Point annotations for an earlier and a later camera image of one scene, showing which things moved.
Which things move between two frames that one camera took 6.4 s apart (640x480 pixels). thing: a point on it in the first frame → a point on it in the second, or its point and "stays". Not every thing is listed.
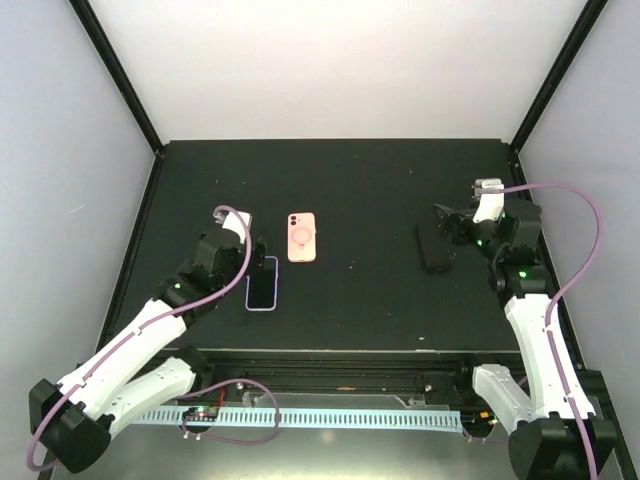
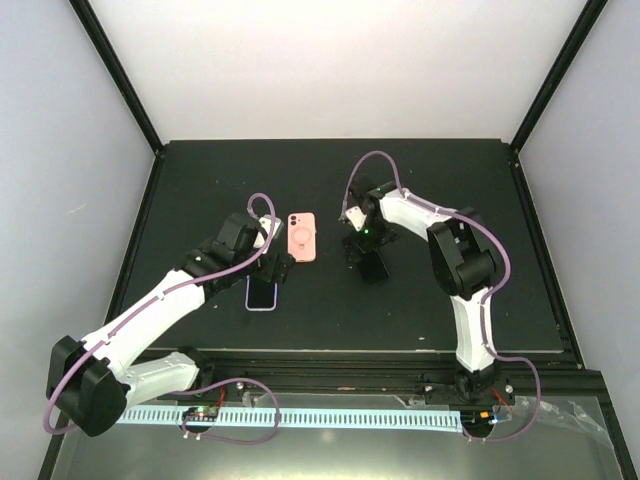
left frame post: (84, 10) stays
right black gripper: (450, 216) → (363, 246)
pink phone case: (301, 237) stays
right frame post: (591, 14) stays
